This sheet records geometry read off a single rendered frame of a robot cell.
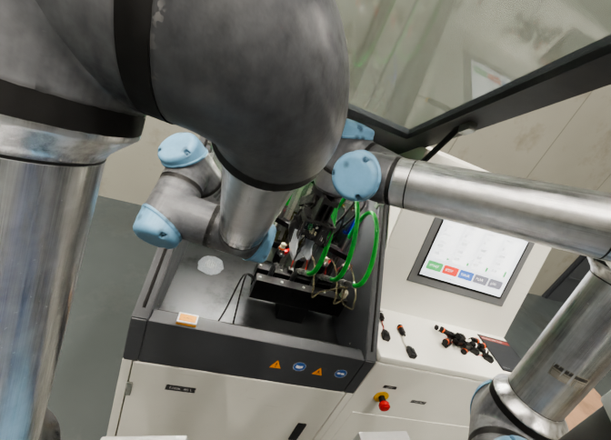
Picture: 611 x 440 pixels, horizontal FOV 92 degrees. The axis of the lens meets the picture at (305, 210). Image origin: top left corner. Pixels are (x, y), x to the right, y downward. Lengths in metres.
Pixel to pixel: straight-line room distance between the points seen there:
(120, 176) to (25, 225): 2.88
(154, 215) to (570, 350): 0.66
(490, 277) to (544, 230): 0.98
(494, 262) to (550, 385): 0.78
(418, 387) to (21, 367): 1.10
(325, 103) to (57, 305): 0.21
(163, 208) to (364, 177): 0.31
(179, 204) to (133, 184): 2.57
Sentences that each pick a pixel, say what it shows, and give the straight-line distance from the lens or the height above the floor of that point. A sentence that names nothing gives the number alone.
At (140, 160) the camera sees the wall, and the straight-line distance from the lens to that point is 2.97.
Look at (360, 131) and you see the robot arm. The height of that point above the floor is 1.56.
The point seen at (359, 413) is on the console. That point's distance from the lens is 1.25.
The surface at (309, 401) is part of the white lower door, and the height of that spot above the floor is 0.72.
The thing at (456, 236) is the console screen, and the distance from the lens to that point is 1.23.
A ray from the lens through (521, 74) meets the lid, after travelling 0.79.
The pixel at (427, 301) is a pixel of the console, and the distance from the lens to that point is 1.29.
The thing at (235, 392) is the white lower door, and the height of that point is 0.72.
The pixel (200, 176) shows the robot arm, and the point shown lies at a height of 1.39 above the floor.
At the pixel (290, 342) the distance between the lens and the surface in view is 0.93.
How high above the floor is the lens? 1.61
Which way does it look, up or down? 23 degrees down
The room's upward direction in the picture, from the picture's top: 24 degrees clockwise
